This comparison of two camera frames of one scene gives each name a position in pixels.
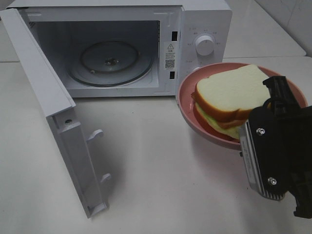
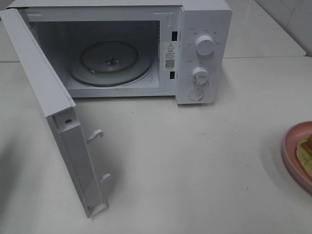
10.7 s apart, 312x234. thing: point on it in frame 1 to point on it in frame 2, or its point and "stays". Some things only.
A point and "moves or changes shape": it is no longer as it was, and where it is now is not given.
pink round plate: x=187 y=103 moves or changes shape
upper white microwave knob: x=204 y=45 stays
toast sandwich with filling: x=223 y=102 moves or changes shape
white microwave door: x=62 y=113 stays
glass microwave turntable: x=111 y=63 stays
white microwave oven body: x=127 y=48 stays
